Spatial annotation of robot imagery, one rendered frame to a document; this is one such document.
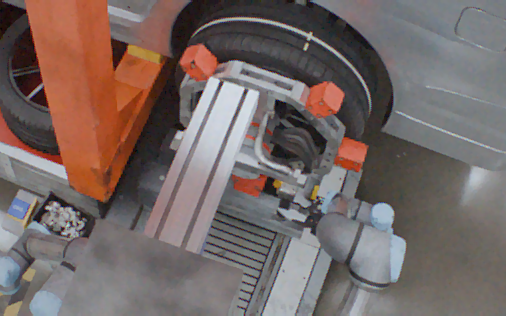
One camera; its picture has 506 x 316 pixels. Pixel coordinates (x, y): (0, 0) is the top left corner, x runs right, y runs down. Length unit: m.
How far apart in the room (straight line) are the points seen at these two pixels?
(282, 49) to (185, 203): 1.27
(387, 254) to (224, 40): 0.89
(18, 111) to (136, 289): 2.04
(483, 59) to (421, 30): 0.21
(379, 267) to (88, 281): 1.02
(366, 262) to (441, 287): 1.48
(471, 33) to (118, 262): 1.43
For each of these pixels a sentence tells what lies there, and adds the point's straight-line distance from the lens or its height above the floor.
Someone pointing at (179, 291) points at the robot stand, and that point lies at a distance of 1.29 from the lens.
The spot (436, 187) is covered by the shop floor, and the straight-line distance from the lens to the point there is 3.78.
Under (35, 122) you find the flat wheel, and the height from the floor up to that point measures 0.50.
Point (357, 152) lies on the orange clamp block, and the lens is 2.74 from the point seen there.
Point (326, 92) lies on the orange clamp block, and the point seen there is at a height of 1.16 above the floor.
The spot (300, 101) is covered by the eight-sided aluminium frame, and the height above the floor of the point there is 1.11.
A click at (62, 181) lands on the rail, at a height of 0.34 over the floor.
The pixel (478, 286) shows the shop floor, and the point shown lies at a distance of 3.66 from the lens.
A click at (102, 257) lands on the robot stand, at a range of 1.31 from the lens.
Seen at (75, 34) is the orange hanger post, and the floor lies 1.54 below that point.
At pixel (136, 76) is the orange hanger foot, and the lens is 3.08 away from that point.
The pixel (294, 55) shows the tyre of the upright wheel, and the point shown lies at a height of 1.18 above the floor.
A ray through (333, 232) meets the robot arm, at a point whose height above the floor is 1.30.
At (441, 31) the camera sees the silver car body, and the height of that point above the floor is 1.39.
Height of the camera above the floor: 3.25
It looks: 62 degrees down
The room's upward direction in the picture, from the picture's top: 11 degrees clockwise
